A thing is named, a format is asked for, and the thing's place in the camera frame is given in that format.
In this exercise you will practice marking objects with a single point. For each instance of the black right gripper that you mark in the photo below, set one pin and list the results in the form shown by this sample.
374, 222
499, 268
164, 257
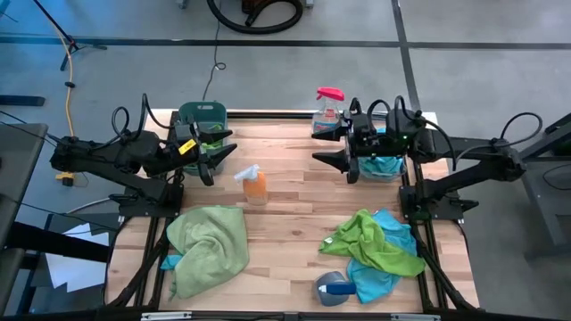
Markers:
352, 174

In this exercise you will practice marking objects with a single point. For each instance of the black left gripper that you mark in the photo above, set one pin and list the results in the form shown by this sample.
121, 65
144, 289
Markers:
206, 169

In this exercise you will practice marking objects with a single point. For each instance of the blue microfiber towel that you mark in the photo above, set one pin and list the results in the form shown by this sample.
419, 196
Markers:
381, 167
171, 262
370, 285

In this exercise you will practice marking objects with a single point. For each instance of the pale green microfiber towel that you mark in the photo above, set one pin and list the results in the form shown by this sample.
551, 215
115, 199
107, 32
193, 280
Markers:
209, 249

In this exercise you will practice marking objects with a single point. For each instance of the bright green microfiber towel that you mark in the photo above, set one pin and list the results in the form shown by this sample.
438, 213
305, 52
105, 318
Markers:
370, 245

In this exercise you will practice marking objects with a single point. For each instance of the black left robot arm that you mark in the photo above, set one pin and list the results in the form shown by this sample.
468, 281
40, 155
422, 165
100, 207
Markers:
89, 156

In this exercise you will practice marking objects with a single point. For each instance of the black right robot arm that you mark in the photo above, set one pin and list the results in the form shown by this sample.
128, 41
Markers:
473, 149

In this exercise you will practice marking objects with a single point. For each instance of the clear Windex spray bottle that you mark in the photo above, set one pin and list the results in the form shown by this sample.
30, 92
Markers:
328, 113

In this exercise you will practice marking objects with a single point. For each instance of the dark green plastic basket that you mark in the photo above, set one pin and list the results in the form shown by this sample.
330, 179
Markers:
205, 113

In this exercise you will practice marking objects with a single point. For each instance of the orange spray bottle white trigger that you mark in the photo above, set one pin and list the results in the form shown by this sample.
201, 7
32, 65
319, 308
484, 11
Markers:
255, 189

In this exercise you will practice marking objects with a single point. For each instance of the clear plastic basket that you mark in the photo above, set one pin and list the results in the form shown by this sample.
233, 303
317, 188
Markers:
403, 171

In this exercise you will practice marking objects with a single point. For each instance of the brown vacuum body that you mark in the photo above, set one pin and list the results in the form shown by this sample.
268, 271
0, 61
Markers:
254, 4

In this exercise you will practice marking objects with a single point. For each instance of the yellow plug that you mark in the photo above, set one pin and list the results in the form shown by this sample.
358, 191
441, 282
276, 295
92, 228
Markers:
66, 178

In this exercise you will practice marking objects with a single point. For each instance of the black tripod stand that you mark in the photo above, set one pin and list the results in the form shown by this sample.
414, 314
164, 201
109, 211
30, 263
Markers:
75, 45

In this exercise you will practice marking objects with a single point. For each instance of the white paper sheet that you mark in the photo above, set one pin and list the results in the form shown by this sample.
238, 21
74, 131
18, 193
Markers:
67, 272

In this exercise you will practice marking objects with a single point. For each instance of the black flat bar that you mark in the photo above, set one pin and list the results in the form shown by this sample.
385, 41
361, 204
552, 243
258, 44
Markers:
22, 101

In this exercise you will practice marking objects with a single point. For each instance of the grey desk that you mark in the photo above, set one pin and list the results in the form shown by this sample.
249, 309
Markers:
18, 169

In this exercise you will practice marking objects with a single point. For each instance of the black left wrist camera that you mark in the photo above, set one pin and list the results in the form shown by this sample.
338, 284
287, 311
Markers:
185, 131

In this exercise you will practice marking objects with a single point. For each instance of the black aluminium rig frame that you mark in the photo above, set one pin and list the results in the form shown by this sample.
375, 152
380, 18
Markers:
267, 114

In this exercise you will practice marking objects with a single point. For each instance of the silver metal bracket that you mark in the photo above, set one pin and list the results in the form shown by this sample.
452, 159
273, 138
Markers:
165, 316
415, 317

